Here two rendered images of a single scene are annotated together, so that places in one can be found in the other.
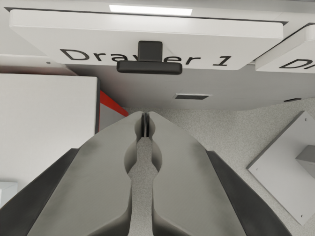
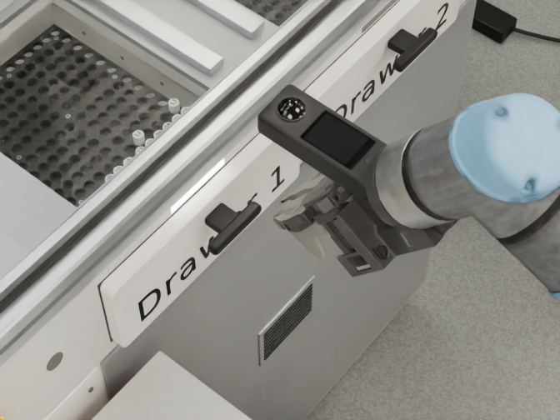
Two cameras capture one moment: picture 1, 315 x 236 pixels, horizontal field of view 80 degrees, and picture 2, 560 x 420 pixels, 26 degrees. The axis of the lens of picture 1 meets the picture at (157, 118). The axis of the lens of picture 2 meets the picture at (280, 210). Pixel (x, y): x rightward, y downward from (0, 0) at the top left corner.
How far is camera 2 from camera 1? 1.03 m
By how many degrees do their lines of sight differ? 31
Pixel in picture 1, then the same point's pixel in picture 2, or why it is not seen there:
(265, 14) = not seen: hidden behind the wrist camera
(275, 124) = not seen: hidden behind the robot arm
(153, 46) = (220, 211)
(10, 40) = (73, 357)
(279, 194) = not seen: outside the picture
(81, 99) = (175, 389)
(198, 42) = (247, 177)
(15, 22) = (117, 286)
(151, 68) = (237, 224)
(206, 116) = (369, 389)
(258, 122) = (487, 277)
